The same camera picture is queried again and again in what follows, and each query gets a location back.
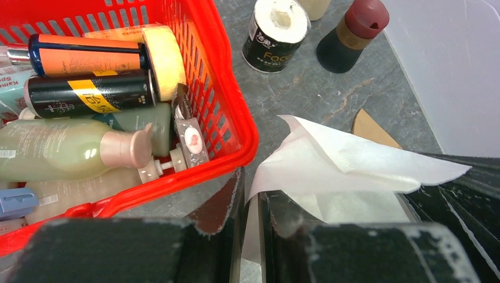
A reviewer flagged brown paper coffee filter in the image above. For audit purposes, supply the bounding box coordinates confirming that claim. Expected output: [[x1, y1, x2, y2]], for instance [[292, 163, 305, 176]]
[[351, 109, 402, 149]]

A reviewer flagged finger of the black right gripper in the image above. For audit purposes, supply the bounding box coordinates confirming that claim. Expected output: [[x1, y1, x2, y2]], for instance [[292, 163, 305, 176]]
[[405, 154, 499, 282]]

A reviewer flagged dark bottle maroon cap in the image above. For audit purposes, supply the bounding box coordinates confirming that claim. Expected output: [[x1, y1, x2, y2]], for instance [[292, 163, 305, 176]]
[[316, 0, 390, 74]]

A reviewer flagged orange navy can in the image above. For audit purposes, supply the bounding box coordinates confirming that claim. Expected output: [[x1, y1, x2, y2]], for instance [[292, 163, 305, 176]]
[[8, 33, 149, 78]]

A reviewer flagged small clear sachet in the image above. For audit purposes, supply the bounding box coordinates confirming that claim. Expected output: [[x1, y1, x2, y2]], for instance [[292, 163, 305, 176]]
[[172, 83, 209, 168]]

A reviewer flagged red plastic shopping basket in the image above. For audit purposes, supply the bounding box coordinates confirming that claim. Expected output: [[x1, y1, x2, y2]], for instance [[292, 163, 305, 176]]
[[0, 0, 260, 259]]

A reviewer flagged black yellow can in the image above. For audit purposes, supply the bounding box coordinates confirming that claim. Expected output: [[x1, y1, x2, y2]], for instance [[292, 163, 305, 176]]
[[24, 70, 160, 119]]

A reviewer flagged pale green lotion bottle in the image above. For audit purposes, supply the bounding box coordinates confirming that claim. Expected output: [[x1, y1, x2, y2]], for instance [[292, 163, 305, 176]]
[[1, 119, 153, 182]]

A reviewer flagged teal sponge package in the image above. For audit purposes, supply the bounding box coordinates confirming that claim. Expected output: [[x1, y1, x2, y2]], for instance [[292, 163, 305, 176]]
[[1, 65, 36, 121]]

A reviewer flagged white paper coffee filter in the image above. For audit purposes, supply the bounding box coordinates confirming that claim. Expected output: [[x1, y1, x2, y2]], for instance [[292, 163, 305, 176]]
[[242, 115, 469, 263]]

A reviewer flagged black wrapped tissue roll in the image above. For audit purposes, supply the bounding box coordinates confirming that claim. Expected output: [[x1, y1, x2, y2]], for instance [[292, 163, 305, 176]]
[[242, 0, 311, 73]]

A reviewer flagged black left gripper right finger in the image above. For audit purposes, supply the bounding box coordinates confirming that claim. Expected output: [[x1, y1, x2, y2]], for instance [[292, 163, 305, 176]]
[[258, 191, 479, 282]]

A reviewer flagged blue green small box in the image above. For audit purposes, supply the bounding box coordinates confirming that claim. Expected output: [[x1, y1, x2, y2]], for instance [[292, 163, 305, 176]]
[[1, 187, 40, 221]]

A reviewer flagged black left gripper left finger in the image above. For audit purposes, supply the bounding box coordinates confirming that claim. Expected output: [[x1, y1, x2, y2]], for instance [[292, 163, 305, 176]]
[[8, 167, 245, 282]]

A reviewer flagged yellow sponge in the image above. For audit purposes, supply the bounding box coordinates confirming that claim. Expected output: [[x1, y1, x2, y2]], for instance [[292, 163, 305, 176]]
[[84, 24, 186, 101]]

